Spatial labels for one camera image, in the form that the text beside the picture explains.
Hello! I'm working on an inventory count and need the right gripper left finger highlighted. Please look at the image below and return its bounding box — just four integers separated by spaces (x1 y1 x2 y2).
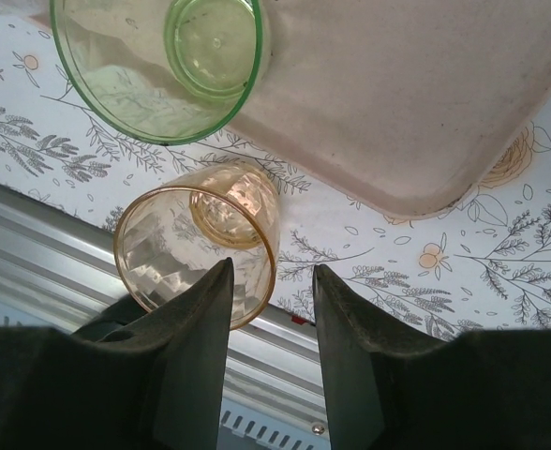
0 256 235 450

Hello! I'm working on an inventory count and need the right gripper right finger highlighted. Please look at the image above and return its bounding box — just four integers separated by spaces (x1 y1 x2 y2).
312 264 551 450

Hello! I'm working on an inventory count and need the short orange glass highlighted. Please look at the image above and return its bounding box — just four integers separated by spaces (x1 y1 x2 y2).
112 163 281 332

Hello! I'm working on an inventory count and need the short green glass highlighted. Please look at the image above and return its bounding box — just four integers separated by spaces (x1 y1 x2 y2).
49 0 270 147

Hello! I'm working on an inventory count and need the pink plastic tray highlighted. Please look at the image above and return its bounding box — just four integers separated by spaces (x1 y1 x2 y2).
26 0 551 226

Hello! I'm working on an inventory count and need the floral tablecloth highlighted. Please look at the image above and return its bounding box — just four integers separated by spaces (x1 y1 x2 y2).
0 13 551 343

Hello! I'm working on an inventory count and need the aluminium table rail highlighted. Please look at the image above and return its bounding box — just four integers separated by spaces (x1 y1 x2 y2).
0 175 331 426

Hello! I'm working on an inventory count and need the white slotted cable duct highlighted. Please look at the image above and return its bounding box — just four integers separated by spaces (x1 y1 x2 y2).
216 397 331 450

